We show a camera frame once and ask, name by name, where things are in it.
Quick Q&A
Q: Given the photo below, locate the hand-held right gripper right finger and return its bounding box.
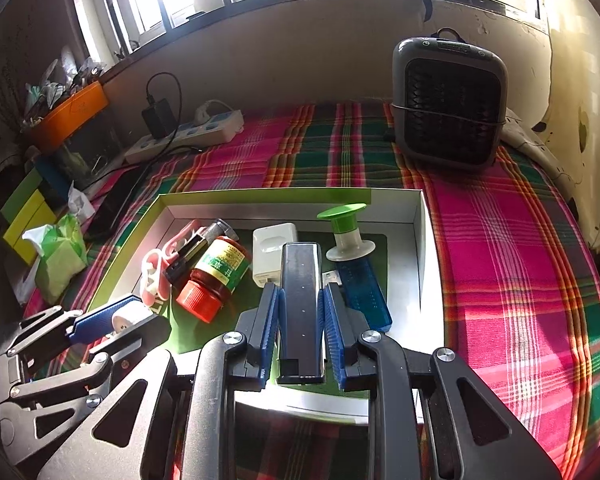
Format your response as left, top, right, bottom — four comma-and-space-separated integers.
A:
317, 281, 563, 480

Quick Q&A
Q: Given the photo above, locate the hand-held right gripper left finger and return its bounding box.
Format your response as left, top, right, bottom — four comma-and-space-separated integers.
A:
35, 281, 281, 480

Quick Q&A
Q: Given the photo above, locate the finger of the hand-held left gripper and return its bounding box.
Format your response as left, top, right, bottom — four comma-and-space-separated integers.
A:
9, 314, 173, 402
5, 294, 147, 362

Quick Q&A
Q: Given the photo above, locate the small white round container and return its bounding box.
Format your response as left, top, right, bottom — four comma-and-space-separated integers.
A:
111, 305, 148, 335

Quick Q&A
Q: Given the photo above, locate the black rectangular bar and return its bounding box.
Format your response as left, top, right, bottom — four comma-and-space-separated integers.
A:
276, 241, 327, 386

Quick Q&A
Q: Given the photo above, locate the blue transparent usb tester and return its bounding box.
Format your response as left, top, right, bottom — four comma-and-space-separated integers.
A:
322, 255, 393, 333

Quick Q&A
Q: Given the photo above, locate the red plastic bottle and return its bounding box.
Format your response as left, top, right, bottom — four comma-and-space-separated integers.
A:
176, 236, 252, 323

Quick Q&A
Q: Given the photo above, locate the white usb charger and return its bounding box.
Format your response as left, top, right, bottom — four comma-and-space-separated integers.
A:
252, 222, 299, 288

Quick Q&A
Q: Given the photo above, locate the small black flashlight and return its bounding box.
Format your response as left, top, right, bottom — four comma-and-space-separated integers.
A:
164, 218, 240, 283

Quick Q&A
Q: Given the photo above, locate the pink and white clip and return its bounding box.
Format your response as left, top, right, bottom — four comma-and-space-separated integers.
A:
165, 220, 201, 261

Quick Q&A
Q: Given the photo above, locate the green and white spool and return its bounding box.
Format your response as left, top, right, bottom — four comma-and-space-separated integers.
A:
316, 203, 376, 262

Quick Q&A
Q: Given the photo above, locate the green and white cardboard box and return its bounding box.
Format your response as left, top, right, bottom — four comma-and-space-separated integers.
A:
87, 187, 448, 428

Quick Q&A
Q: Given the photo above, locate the green tissue pack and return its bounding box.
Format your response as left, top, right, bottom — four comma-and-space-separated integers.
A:
22, 212, 88, 306

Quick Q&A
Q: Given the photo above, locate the black phone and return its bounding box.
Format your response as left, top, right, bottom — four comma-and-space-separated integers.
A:
82, 167, 153, 241

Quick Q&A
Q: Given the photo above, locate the yellow-green box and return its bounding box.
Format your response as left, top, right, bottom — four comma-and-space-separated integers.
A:
2, 190, 58, 266

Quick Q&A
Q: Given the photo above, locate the blue box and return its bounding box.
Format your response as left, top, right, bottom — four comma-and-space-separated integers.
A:
35, 155, 71, 201

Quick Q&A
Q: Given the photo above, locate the dark green box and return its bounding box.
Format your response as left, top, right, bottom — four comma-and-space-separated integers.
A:
2, 167, 46, 216

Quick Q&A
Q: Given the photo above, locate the black power adapter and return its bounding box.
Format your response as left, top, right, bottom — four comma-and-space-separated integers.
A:
141, 99, 177, 140

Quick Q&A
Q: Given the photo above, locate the orange plastic bin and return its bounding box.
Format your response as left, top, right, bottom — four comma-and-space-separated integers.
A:
32, 81, 110, 153

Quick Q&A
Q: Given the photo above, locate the orange tray with clutter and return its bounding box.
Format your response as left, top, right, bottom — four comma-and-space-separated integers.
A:
22, 45, 108, 126

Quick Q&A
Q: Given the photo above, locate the small dark grey heater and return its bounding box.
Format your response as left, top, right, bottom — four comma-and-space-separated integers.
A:
391, 27, 509, 171

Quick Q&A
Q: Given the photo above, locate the cream curtain with hearts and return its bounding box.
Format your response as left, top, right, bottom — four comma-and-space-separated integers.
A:
500, 0, 600, 256

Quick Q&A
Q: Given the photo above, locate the black adapter cable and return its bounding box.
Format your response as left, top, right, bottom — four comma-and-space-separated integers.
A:
145, 72, 206, 161

